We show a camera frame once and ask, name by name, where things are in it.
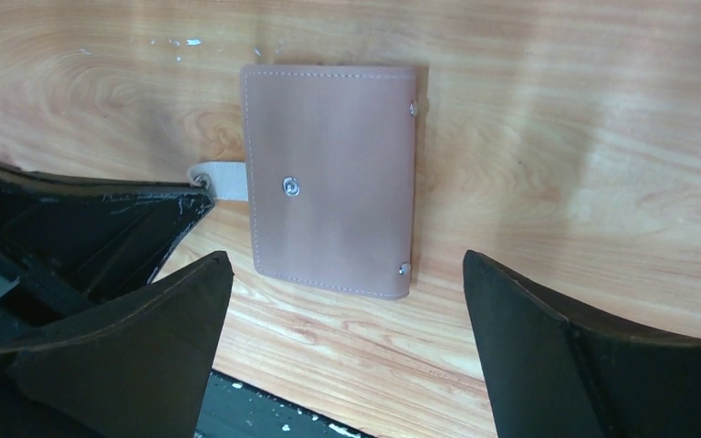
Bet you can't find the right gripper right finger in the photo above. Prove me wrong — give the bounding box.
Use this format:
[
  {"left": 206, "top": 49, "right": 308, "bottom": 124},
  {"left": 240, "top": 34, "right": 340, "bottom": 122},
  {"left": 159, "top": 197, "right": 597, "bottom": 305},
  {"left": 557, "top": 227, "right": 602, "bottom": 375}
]
[{"left": 463, "top": 251, "right": 701, "bottom": 437}]

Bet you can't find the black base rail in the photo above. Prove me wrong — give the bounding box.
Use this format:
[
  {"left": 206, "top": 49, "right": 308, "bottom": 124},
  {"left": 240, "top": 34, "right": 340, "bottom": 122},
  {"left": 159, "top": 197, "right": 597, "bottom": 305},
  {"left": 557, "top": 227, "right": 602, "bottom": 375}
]
[{"left": 194, "top": 370, "right": 368, "bottom": 438}]

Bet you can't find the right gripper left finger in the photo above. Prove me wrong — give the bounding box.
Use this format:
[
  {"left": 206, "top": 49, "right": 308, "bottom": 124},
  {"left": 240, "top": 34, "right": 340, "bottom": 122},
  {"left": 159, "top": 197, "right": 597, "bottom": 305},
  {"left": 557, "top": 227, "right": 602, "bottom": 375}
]
[{"left": 0, "top": 251, "right": 234, "bottom": 437}]

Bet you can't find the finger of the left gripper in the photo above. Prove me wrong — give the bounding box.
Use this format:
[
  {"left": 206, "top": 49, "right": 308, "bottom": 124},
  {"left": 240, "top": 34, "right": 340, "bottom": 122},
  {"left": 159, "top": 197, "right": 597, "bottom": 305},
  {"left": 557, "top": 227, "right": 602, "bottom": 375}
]
[{"left": 0, "top": 162, "right": 214, "bottom": 339}]

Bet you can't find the pink leather card holder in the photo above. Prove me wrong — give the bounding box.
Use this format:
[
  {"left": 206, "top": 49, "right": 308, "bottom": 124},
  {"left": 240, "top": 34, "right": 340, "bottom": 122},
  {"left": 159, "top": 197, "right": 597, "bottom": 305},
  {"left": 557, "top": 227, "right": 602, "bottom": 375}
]
[{"left": 187, "top": 65, "right": 418, "bottom": 299}]

